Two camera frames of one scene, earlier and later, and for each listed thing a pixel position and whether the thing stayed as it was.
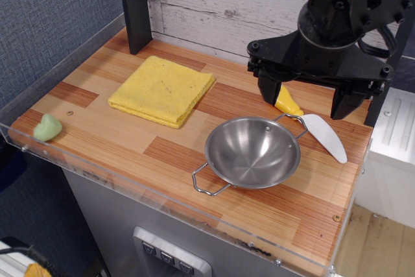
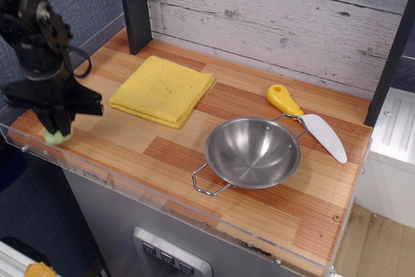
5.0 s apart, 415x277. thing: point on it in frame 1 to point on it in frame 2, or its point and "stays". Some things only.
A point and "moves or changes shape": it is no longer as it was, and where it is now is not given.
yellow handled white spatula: [286, 102] stays
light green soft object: [48, 128] moves or changes shape
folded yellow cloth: [162, 91] stays
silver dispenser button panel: [157, 256] stays
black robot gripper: [290, 55] to [58, 93]
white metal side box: [387, 186] stays
